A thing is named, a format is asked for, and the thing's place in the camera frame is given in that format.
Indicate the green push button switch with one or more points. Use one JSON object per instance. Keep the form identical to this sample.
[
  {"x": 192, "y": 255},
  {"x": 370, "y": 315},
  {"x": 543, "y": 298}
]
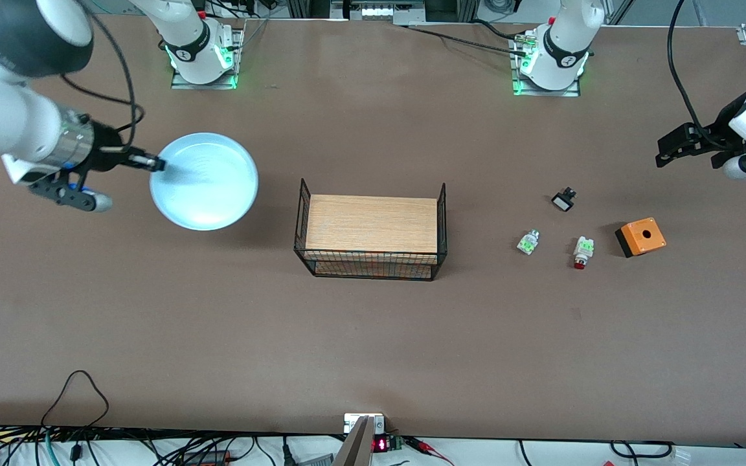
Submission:
[{"x": 528, "y": 244}]

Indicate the wooden shelf board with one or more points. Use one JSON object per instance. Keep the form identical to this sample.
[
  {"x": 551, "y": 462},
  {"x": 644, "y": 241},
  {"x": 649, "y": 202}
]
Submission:
[{"x": 373, "y": 223}]

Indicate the black square white-face button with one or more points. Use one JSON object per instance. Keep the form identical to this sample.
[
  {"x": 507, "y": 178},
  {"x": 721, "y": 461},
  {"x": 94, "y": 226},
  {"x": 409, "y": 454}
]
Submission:
[{"x": 563, "y": 202}]

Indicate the small silver metal plate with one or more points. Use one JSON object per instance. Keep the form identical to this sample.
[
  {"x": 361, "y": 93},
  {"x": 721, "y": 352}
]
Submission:
[{"x": 353, "y": 422}]

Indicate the black power adapter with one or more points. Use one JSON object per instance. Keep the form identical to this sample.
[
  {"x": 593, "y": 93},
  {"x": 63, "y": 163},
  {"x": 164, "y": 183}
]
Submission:
[{"x": 208, "y": 457}]

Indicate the metal base plate left arm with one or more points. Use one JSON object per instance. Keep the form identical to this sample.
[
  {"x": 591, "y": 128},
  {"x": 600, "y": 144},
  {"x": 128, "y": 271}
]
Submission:
[{"x": 541, "y": 92}]

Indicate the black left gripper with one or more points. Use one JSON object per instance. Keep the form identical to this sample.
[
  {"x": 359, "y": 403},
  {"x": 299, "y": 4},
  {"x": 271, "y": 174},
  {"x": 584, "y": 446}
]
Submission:
[{"x": 716, "y": 136}]

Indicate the light blue round plate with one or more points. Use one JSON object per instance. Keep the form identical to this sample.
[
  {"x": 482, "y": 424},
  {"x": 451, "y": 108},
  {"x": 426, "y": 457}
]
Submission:
[{"x": 208, "y": 184}]

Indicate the aluminium frame with light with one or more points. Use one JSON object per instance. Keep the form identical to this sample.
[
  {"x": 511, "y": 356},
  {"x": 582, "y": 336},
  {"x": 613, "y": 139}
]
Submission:
[{"x": 376, "y": 10}]

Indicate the orange button enclosure box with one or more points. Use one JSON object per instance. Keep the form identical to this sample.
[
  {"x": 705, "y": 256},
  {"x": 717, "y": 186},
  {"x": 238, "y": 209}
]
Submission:
[{"x": 645, "y": 237}]

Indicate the grey angled bar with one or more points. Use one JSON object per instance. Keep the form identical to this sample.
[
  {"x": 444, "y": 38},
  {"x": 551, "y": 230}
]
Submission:
[{"x": 355, "y": 450}]

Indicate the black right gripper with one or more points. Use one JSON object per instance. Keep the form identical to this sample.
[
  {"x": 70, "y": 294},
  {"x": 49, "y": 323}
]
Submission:
[{"x": 105, "y": 155}]

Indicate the red push button switch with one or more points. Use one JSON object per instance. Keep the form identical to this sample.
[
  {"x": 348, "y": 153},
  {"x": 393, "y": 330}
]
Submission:
[{"x": 584, "y": 248}]

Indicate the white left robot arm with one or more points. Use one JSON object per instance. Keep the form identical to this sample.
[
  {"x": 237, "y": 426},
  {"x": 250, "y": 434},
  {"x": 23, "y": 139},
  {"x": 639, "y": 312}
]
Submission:
[{"x": 567, "y": 39}]

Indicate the red clip lead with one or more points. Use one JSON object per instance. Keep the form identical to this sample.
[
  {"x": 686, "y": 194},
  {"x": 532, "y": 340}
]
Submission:
[{"x": 428, "y": 448}]

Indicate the metal base plate right arm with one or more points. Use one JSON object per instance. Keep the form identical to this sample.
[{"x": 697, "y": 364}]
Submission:
[{"x": 182, "y": 83}]

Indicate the red digit display module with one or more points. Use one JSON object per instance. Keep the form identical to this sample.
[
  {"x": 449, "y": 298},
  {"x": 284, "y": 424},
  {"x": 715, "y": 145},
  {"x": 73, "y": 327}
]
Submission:
[{"x": 383, "y": 444}]

